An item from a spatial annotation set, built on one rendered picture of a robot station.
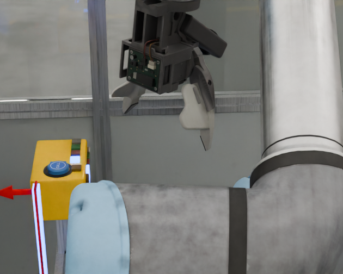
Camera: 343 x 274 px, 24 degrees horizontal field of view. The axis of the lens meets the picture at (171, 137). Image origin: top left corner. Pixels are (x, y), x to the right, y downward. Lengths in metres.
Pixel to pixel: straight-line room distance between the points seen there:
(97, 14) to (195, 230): 1.29
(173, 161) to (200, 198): 1.39
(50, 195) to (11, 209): 0.62
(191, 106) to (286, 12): 0.30
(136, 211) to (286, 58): 0.22
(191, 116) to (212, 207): 0.43
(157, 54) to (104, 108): 0.95
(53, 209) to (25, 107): 0.50
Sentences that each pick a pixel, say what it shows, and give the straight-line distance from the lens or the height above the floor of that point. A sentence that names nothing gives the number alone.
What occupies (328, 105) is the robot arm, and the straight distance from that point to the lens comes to 0.70.
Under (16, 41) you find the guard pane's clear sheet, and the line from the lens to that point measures 1.89.
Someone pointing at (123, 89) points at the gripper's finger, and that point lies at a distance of 1.09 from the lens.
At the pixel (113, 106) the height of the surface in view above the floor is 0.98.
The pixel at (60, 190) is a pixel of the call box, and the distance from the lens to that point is 1.47.
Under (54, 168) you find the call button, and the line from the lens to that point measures 1.48.
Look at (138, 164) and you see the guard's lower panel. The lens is 2.01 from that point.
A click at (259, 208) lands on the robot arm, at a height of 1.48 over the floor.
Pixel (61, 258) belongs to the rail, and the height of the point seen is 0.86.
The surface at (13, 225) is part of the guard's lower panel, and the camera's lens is 2.12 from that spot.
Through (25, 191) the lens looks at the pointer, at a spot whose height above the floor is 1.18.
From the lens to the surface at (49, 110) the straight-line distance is 1.94.
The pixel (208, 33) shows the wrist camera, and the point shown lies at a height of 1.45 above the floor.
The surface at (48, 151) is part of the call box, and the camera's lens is 1.56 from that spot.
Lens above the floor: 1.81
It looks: 28 degrees down
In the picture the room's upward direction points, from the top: straight up
